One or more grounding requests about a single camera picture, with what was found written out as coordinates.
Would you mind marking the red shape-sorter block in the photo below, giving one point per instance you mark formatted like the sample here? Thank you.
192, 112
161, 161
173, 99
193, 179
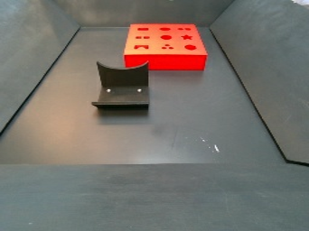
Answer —
171, 46

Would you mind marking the black curved cradle holder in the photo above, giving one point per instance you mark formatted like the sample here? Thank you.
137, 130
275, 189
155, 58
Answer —
125, 86

